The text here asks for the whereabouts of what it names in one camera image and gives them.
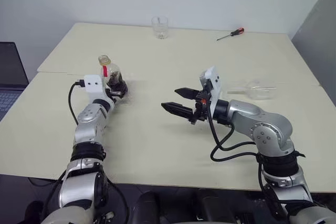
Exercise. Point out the dark laptop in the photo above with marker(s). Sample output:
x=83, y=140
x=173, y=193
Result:
x=10, y=72

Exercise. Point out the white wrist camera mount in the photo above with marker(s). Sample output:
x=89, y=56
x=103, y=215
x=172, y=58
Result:
x=214, y=82
x=93, y=86

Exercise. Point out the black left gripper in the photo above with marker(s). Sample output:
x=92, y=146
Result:
x=110, y=95

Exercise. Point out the clear plastic scoop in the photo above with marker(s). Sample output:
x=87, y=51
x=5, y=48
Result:
x=258, y=91

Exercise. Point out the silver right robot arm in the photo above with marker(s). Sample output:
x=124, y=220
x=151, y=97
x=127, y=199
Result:
x=262, y=127

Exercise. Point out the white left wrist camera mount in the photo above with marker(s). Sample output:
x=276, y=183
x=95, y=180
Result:
x=93, y=86

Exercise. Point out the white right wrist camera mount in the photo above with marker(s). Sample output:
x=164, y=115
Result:
x=214, y=82

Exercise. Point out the grey partition panel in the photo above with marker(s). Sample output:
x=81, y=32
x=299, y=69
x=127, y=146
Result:
x=317, y=24

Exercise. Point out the small cola bottle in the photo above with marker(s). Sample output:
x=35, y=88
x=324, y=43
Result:
x=115, y=79

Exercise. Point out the clear glass tumbler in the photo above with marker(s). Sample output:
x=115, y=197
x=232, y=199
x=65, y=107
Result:
x=160, y=28

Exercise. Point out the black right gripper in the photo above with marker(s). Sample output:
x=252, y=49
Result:
x=202, y=108

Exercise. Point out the dark rounded shape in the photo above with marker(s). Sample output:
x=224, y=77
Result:
x=145, y=207

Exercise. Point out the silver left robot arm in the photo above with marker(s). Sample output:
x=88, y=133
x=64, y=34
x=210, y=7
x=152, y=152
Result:
x=88, y=124

